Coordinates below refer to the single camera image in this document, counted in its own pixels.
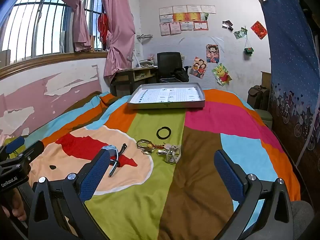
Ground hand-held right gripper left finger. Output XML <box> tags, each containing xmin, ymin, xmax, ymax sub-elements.
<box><xmin>27</xmin><ymin>149</ymin><xmax>111</xmax><ymax>240</ymax></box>

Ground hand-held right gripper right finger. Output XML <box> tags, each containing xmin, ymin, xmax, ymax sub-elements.
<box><xmin>214</xmin><ymin>149</ymin><xmax>294</xmax><ymax>240</ymax></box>

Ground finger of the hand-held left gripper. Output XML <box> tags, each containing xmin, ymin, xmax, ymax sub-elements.
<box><xmin>0</xmin><ymin>136</ymin><xmax>26</xmax><ymax>162</ymax></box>
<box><xmin>0</xmin><ymin>140</ymin><xmax>45</xmax><ymax>173</ymax></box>

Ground blue wrist watch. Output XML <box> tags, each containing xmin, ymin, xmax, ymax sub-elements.
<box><xmin>101</xmin><ymin>143</ymin><xmax>128</xmax><ymax>178</ymax></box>

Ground silver geometric frame pendant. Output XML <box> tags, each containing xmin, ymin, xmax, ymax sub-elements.
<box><xmin>165</xmin><ymin>144</ymin><xmax>182</xmax><ymax>165</ymax></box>

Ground ring bracelet with yellow bead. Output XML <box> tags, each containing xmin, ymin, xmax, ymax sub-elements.
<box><xmin>136</xmin><ymin>139</ymin><xmax>154</xmax><ymax>152</ymax></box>

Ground red cord silver tube charm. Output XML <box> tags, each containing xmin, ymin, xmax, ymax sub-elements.
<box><xmin>142</xmin><ymin>142</ymin><xmax>177</xmax><ymax>156</ymax></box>

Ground grey shallow tray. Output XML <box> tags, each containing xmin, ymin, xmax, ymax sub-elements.
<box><xmin>127</xmin><ymin>82</ymin><xmax>206</xmax><ymax>110</ymax></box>

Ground person's left hand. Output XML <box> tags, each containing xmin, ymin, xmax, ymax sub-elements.
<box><xmin>1</xmin><ymin>187</ymin><xmax>27</xmax><ymax>221</ymax></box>

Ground colourful patchwork blanket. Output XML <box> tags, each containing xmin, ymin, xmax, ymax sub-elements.
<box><xmin>4</xmin><ymin>89</ymin><xmax>301</xmax><ymax>240</ymax></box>

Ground green bin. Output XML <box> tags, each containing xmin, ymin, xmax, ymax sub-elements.
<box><xmin>255</xmin><ymin>108</ymin><xmax>273</xmax><ymax>128</ymax></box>

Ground cardboard piece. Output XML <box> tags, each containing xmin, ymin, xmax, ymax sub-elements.
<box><xmin>0</xmin><ymin>50</ymin><xmax>11</xmax><ymax>67</ymax></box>

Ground person's grey trousers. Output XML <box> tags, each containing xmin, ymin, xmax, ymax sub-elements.
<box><xmin>291</xmin><ymin>200</ymin><xmax>316</xmax><ymax>240</ymax></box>

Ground wooden window sill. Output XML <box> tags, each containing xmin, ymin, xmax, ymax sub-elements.
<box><xmin>0</xmin><ymin>51</ymin><xmax>109</xmax><ymax>79</ymax></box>

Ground white printed paper sheet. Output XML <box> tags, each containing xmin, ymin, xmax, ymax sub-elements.
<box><xmin>135</xmin><ymin>87</ymin><xmax>199</xmax><ymax>103</ymax></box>

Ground yellow bear poster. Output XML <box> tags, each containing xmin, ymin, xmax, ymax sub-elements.
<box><xmin>212</xmin><ymin>64</ymin><xmax>233</xmax><ymax>86</ymax></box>

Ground wooden cabinet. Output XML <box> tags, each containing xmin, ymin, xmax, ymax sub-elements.
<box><xmin>260</xmin><ymin>71</ymin><xmax>272</xmax><ymax>91</ymax></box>

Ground wooden desk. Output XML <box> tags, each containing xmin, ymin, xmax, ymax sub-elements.
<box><xmin>110</xmin><ymin>66</ymin><xmax>159</xmax><ymax>97</ymax></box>

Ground black bag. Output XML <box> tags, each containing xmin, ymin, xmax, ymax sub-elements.
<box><xmin>173</xmin><ymin>67</ymin><xmax>189</xmax><ymax>83</ymax></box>

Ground cartoon family poster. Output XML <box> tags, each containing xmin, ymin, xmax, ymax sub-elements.
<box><xmin>189</xmin><ymin>57</ymin><xmax>208</xmax><ymax>79</ymax></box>

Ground barred window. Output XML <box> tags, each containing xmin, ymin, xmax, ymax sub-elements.
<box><xmin>0</xmin><ymin>0</ymin><xmax>107</xmax><ymax>67</ymax></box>

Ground anime character poster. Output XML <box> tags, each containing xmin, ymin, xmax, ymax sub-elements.
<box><xmin>206</xmin><ymin>44</ymin><xmax>220</xmax><ymax>64</ymax></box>

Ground stack of papers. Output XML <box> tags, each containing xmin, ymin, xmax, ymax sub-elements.
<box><xmin>139</xmin><ymin>59</ymin><xmax>158</xmax><ymax>68</ymax></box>

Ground white desk lamp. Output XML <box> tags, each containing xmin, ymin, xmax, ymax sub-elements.
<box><xmin>132</xmin><ymin>50</ymin><xmax>142</xmax><ymax>68</ymax></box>

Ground small green hanging bag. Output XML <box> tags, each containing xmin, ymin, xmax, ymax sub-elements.
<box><xmin>244</xmin><ymin>33</ymin><xmax>254</xmax><ymax>56</ymax></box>

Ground black office chair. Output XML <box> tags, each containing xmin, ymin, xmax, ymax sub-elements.
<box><xmin>156</xmin><ymin>52</ymin><xmax>192</xmax><ymax>83</ymax></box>

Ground blue printed hanging cloth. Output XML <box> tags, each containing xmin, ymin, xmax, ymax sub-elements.
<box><xmin>258</xmin><ymin>0</ymin><xmax>320</xmax><ymax>167</ymax></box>

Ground red hanging ornament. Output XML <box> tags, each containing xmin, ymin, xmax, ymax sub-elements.
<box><xmin>97</xmin><ymin>13</ymin><xmax>109</xmax><ymax>45</ymax></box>

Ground short tied pink curtain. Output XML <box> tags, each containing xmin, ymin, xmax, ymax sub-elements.
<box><xmin>51</xmin><ymin>0</ymin><xmax>92</xmax><ymax>53</ymax></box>

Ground long tied pink curtain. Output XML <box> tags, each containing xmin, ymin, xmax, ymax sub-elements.
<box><xmin>98</xmin><ymin>0</ymin><xmax>137</xmax><ymax>83</ymax></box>

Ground red paper envelope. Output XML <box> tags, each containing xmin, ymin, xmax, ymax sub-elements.
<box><xmin>250</xmin><ymin>20</ymin><xmax>268</xmax><ymax>40</ymax></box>

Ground black hair tie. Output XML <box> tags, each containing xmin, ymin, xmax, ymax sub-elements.
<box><xmin>156</xmin><ymin>127</ymin><xmax>172</xmax><ymax>140</ymax></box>

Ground green wall photos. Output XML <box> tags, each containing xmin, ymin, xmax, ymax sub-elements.
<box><xmin>234</xmin><ymin>26</ymin><xmax>248</xmax><ymax>39</ymax></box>

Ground group of wall certificates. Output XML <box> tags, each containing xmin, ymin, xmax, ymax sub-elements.
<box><xmin>159</xmin><ymin>5</ymin><xmax>216</xmax><ymax>36</ymax></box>

